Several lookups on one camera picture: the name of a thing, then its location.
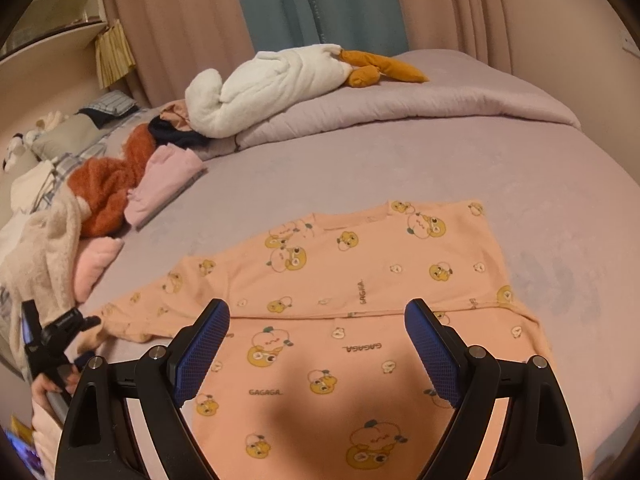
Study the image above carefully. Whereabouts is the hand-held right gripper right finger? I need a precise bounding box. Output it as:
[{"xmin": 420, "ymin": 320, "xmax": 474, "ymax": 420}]
[{"xmin": 404, "ymin": 298, "xmax": 585, "ymax": 480}]

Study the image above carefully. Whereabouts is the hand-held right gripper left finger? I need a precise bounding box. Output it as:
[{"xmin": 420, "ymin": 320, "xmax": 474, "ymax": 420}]
[{"xmin": 54, "ymin": 298, "xmax": 232, "ymax": 480}]

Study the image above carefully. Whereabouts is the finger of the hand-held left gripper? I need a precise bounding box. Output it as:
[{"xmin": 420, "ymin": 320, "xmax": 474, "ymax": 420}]
[{"xmin": 41, "ymin": 310, "xmax": 102, "ymax": 348}]

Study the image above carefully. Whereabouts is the peach cartoon print shirt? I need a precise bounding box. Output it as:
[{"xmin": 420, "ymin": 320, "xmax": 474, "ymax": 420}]
[{"xmin": 82, "ymin": 200, "xmax": 553, "ymax": 480}]

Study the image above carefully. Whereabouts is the person's left hand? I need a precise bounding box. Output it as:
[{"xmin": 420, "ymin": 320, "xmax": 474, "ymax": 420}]
[{"xmin": 30, "ymin": 360, "xmax": 82, "ymax": 411}]

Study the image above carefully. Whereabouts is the pink plush cloth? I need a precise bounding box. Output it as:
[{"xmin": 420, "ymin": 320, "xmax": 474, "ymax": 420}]
[{"xmin": 70, "ymin": 236, "xmax": 125, "ymax": 303}]

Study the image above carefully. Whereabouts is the cream fleece blanket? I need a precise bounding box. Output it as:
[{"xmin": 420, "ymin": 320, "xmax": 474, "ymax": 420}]
[{"xmin": 0, "ymin": 195, "xmax": 91, "ymax": 311}]

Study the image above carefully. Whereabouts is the colourful printed object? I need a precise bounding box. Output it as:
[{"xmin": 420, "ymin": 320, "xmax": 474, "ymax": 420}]
[{"xmin": 7, "ymin": 414, "xmax": 43, "ymax": 473}]

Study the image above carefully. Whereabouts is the orange plush toy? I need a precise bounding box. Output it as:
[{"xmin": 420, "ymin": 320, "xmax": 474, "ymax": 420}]
[{"xmin": 67, "ymin": 122, "xmax": 161, "ymax": 240}]

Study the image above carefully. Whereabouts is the plaid sheet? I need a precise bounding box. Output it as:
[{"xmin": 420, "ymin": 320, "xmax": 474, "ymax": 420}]
[{"xmin": 30, "ymin": 125, "xmax": 146, "ymax": 211}]

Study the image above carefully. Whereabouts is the white cloth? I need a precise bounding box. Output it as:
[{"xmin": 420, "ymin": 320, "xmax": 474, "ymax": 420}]
[{"xmin": 10, "ymin": 162, "xmax": 56, "ymax": 213}]

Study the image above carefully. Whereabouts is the pink folded garment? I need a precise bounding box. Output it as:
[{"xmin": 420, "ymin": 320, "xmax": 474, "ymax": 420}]
[{"xmin": 123, "ymin": 144, "xmax": 208, "ymax": 228}]

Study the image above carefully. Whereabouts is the white dog plush toy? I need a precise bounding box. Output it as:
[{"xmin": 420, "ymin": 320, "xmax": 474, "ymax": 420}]
[{"xmin": 0, "ymin": 132, "xmax": 38, "ymax": 173}]

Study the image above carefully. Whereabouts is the grey pillow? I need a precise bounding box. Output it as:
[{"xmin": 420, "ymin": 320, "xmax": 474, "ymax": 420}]
[{"xmin": 30, "ymin": 112, "xmax": 121, "ymax": 161}]

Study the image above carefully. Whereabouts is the small white plush toy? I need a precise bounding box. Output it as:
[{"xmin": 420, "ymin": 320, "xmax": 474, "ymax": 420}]
[{"xmin": 25, "ymin": 110, "xmax": 71, "ymax": 141}]

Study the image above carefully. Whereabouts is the navy garment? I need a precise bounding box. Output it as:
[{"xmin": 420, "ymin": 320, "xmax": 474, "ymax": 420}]
[{"xmin": 147, "ymin": 115, "xmax": 213, "ymax": 153}]

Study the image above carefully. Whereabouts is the striped cloth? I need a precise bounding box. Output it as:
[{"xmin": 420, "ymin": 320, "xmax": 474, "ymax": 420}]
[{"xmin": 77, "ymin": 91, "xmax": 141, "ymax": 126}]

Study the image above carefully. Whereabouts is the peach cloth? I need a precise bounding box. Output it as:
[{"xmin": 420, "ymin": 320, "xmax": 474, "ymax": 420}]
[{"xmin": 160, "ymin": 100, "xmax": 193, "ymax": 131}]

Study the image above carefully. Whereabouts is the lavender duvet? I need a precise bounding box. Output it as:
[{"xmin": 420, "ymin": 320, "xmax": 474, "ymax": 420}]
[{"xmin": 235, "ymin": 49, "xmax": 583, "ymax": 153}]

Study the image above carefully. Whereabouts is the yellow plush toy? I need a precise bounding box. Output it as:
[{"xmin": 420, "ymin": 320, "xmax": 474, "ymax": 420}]
[{"xmin": 184, "ymin": 44, "xmax": 431, "ymax": 140}]

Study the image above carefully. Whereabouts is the yellow fringe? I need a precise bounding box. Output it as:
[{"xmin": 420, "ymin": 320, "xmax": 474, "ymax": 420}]
[{"xmin": 95, "ymin": 19, "xmax": 137, "ymax": 90}]

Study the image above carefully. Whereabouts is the cream shelf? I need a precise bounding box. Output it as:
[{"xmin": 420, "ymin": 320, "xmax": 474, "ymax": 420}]
[{"xmin": 0, "ymin": 0, "xmax": 111, "ymax": 61}]

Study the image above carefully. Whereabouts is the pink curtain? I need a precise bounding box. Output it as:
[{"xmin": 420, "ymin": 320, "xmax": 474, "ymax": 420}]
[
  {"xmin": 390, "ymin": 0, "xmax": 566, "ymax": 68},
  {"xmin": 107, "ymin": 0, "xmax": 261, "ymax": 111}
]

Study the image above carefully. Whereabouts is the blue curtain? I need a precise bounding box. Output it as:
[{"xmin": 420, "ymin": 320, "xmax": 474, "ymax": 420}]
[{"xmin": 227, "ymin": 0, "xmax": 411, "ymax": 61}]

